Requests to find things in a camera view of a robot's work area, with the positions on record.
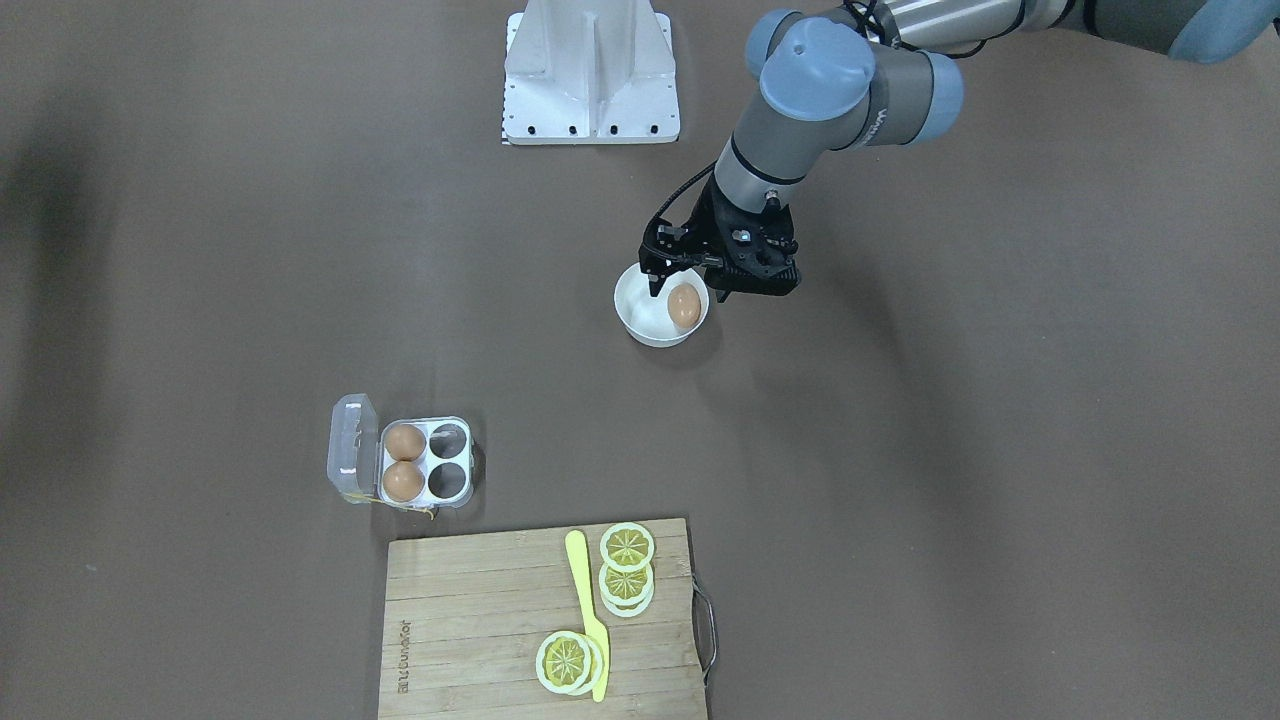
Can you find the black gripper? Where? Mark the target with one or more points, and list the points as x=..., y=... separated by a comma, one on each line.
x=703, y=229

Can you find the brown egg from bowl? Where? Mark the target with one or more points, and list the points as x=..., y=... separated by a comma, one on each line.
x=684, y=306

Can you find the clear plastic egg box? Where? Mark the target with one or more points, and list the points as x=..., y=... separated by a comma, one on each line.
x=419, y=465

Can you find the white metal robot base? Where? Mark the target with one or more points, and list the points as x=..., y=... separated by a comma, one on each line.
x=589, y=73

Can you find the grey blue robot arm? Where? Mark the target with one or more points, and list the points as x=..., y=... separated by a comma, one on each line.
x=875, y=73

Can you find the brown egg upper slot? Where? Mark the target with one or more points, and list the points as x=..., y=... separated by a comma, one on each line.
x=405, y=442

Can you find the brown egg slot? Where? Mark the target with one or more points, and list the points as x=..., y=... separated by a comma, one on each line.
x=405, y=442
x=402, y=482

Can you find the brown egg lower slot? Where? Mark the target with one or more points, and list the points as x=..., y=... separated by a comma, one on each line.
x=402, y=482

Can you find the white round bowl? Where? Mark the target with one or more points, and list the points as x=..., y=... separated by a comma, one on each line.
x=647, y=319

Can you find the top lemon slice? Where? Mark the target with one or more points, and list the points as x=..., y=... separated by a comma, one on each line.
x=627, y=546

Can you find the yellow plastic knife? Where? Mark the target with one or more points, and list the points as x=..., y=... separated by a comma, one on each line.
x=576, y=547

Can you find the middle lemon slice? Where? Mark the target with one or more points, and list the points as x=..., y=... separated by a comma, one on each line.
x=626, y=588

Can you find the lower lemon slice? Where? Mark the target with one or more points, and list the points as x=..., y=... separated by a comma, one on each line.
x=628, y=611

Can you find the hidden lemon slice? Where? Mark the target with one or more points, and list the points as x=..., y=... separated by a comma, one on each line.
x=598, y=665

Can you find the front lemon slice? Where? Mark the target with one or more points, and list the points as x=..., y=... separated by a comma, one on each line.
x=562, y=663

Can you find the bamboo cutting board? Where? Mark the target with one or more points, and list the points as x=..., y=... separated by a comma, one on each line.
x=465, y=615

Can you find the metal board handle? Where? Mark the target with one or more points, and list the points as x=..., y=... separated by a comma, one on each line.
x=706, y=632

